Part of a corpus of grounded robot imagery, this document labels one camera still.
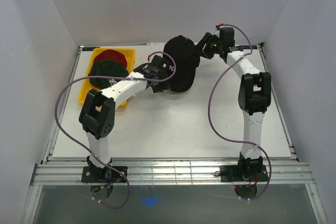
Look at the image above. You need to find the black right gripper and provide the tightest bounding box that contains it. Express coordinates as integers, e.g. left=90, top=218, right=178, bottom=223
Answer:
left=190, top=33, right=222, bottom=60

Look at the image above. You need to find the black NY baseball cap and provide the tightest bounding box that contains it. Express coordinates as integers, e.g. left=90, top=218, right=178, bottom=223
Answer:
left=163, top=35, right=200, bottom=92

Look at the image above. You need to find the dark green NY cap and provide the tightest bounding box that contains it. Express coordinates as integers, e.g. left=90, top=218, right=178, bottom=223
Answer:
left=89, top=59, right=129, bottom=89

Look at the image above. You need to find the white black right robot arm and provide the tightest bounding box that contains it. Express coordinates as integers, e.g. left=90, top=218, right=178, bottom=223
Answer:
left=196, top=24, right=271, bottom=180

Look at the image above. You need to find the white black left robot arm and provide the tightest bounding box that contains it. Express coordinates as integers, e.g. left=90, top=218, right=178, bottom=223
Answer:
left=79, top=52, right=176, bottom=182

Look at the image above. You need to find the yellow plastic bin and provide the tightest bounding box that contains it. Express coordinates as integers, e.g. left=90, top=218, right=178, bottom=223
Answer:
left=78, top=48, right=135, bottom=104

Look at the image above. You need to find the red baseball cap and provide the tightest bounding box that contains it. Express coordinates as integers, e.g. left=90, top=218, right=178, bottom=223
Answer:
left=93, top=49, right=128, bottom=68

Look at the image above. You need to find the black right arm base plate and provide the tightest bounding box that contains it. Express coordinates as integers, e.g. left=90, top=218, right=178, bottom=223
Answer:
left=218, top=165, right=269, bottom=182

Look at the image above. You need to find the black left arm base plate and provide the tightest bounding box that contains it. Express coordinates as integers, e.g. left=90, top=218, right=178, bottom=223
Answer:
left=81, top=166, right=126, bottom=183

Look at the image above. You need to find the aluminium table frame rail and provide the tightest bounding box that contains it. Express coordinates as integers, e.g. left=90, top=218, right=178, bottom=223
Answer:
left=30, top=159, right=316, bottom=186

